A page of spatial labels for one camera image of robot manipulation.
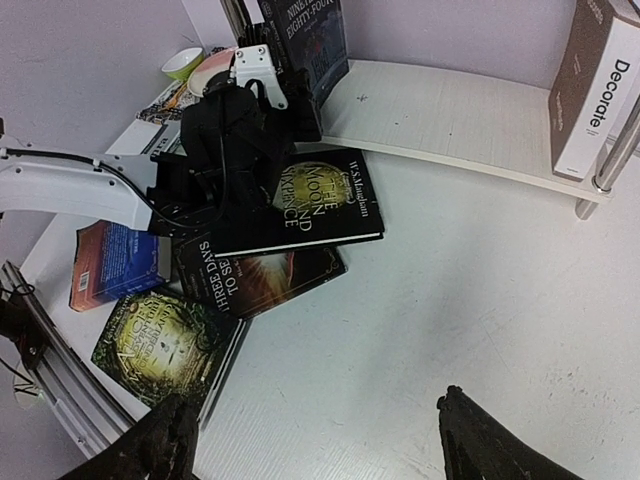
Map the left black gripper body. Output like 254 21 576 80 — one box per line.
279 69 322 142

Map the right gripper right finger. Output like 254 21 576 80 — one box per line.
437 385 578 479

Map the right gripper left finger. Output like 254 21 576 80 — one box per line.
63 394 199 479

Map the black gold-circle book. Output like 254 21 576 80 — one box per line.
202 148 385 258

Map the dark blue barcode book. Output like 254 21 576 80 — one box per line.
259 0 349 107

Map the grey ianra book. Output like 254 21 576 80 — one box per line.
106 119 180 155

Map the blue orange paperback book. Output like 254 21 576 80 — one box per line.
69 220 172 312

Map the Decorate Furniture large book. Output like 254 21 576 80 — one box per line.
548 0 639 181

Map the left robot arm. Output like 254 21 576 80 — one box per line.
1 70 321 238

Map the white two-tier shelf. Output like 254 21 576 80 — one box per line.
219 0 640 221

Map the green Alice book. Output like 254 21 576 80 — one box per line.
91 290 248 429

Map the pink white plate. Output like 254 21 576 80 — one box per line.
187 47 236 98

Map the green bowl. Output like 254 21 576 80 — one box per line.
161 47 205 82

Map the patterned placemat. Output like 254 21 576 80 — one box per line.
136 81 200 125

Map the dark Days book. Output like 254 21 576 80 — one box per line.
173 236 347 319

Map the aluminium front rail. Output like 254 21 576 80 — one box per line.
1 261 136 458

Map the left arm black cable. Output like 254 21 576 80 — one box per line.
0 147 156 214

